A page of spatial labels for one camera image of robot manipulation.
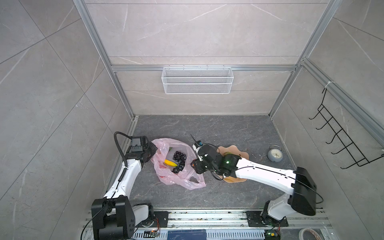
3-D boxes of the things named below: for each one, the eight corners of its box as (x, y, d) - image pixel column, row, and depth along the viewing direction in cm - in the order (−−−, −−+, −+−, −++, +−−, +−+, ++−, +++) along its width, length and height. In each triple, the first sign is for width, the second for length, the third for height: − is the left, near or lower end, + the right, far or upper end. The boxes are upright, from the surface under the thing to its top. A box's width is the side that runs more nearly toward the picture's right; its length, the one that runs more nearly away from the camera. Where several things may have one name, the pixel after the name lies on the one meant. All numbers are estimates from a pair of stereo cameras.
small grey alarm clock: (268, 161, 96) (270, 157, 93) (267, 147, 103) (269, 143, 100) (280, 163, 95) (283, 160, 91) (278, 149, 102) (281, 146, 98)
